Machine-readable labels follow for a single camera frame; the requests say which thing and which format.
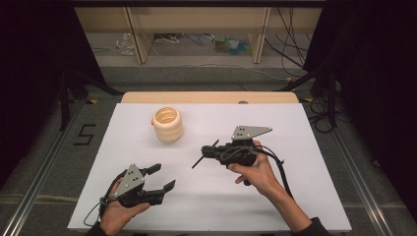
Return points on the white table board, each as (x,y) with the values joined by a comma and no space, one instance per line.
(203,203)

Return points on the beige wooden shelf unit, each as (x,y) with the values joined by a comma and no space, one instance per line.
(196,19)

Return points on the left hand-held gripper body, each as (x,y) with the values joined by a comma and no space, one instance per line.
(131,182)

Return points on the metal floor rail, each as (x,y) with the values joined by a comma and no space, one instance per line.
(39,183)
(357,177)

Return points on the person's right hand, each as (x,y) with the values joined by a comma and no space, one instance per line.
(260,175)

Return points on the pile of colourful toys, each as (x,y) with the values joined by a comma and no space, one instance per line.
(232,46)

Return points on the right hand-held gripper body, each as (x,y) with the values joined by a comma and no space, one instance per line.
(246,132)

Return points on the black metal stand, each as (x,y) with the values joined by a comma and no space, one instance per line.
(331,98)
(64,105)

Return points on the thin black pen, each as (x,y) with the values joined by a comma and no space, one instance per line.
(196,164)

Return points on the clear plastic bag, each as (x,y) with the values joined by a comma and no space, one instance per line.
(126,44)

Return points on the person's left hand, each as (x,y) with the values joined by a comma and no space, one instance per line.
(114,216)

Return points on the cream ridged pen holder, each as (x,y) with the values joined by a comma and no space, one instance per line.
(168,131)

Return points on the wooden table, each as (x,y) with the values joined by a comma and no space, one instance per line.
(196,97)

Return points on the black curtain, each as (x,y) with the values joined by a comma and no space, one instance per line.
(29,82)
(380,82)

